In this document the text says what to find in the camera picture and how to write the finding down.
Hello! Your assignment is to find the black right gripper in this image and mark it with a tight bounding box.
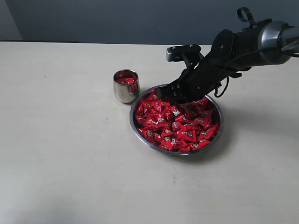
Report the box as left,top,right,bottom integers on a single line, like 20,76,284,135
156,55,234,101

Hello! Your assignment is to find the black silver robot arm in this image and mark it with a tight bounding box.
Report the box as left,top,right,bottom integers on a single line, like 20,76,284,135
157,20,299,101

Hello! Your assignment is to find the round steel bowl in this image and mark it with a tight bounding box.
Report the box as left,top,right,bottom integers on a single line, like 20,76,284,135
129,84,224,156

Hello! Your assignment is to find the stainless steel cup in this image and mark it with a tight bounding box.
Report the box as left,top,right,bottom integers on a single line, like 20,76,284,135
113,70,140,104

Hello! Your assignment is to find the red wrapped candy pile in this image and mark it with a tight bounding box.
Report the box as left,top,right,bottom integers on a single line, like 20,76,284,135
135,90,220,152

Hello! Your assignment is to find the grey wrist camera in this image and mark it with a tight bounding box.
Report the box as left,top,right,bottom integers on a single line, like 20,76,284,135
166,44,203,63

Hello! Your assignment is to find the black cable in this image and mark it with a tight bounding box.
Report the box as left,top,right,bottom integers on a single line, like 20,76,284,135
214,39,299,98

